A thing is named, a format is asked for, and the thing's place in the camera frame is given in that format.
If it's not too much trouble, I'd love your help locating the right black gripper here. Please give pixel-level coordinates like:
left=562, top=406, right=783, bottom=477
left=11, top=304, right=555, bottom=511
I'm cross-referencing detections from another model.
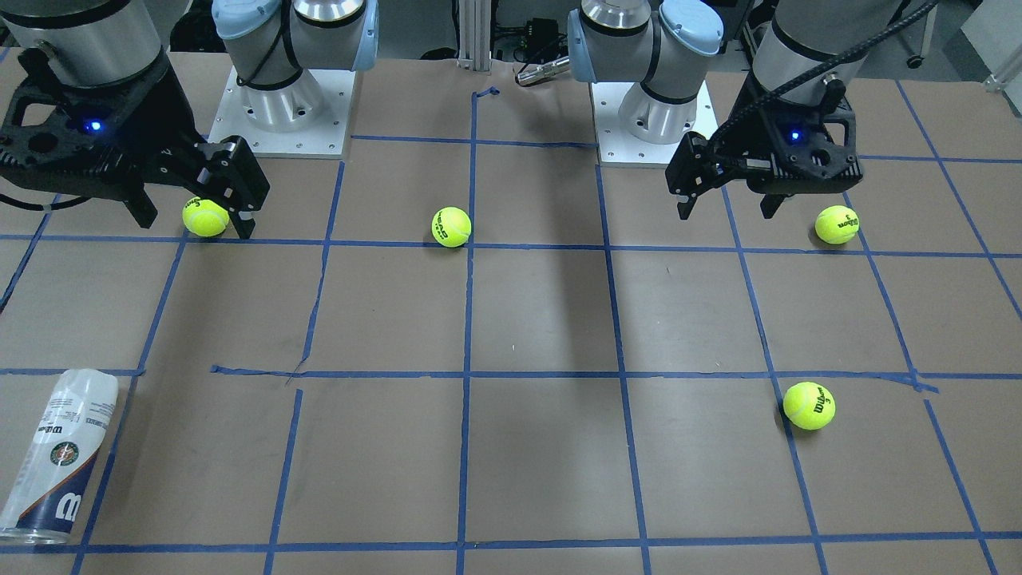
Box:
left=2, top=48, right=270, bottom=240

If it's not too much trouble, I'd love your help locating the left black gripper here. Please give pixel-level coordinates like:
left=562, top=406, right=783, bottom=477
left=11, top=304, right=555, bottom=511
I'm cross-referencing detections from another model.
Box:
left=667, top=75, right=864, bottom=221

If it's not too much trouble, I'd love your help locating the clear tennis ball can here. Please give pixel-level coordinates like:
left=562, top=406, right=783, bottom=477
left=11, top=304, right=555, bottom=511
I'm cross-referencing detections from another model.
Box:
left=1, top=368, right=118, bottom=545

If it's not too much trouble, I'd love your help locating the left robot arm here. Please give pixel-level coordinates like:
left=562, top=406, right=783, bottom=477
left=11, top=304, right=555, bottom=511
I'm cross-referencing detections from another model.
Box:
left=567, top=1, right=936, bottom=220

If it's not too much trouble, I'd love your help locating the tennis ball far image-left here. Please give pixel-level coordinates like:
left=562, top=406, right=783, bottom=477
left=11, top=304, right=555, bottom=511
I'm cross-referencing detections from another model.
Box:
left=181, top=197, right=230, bottom=239

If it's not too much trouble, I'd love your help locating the Wilson tennis ball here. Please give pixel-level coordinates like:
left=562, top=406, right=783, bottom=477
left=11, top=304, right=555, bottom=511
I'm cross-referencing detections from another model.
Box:
left=814, top=206, right=860, bottom=245
left=782, top=381, right=836, bottom=430

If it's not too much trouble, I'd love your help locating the Head tennis ball centre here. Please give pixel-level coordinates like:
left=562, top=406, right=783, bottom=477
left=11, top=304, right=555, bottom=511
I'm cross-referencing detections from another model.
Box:
left=430, top=206, right=472, bottom=248

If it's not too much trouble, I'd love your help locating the black electronics box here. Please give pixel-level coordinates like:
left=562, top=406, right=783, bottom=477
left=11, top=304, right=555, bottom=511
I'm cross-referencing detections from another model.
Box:
left=521, top=18, right=559, bottom=61

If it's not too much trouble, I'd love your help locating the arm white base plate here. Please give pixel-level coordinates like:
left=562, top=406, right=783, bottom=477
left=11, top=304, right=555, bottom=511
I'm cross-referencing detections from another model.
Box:
left=208, top=69, right=358, bottom=160
left=590, top=81, right=718, bottom=167

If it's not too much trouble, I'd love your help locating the aluminium frame post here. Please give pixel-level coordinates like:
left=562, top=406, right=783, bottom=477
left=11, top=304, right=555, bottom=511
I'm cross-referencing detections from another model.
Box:
left=457, top=0, right=493, bottom=75

